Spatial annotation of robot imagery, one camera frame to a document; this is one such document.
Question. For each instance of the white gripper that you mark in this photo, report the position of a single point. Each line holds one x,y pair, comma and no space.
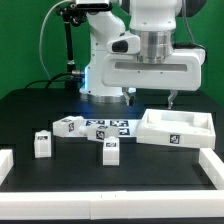
180,71

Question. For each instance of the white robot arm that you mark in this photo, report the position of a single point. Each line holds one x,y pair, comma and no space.
154,21

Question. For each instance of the tag sheet on table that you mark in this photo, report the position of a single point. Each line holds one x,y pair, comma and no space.
126,127

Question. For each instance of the white right fence bar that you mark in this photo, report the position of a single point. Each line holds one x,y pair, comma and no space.
212,166

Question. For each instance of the white fence bar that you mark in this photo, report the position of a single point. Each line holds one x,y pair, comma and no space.
111,205
212,166

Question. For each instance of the white front fence bar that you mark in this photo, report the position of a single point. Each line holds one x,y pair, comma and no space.
111,205

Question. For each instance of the white left fence piece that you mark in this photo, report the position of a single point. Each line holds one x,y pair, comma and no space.
6,163

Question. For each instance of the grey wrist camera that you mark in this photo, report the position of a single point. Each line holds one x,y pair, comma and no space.
124,44

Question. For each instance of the black camera stand pole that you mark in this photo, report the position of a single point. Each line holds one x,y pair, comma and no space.
72,16

